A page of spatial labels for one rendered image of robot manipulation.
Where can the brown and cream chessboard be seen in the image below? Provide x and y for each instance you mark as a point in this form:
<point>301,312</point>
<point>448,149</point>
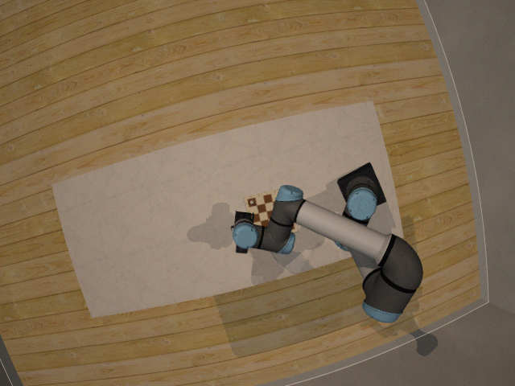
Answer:
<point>263,207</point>

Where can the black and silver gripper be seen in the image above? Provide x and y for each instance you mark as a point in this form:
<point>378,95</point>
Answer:
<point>241,215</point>

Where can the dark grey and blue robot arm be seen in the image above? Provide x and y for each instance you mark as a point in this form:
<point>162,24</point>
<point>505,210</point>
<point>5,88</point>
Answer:
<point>387,292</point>

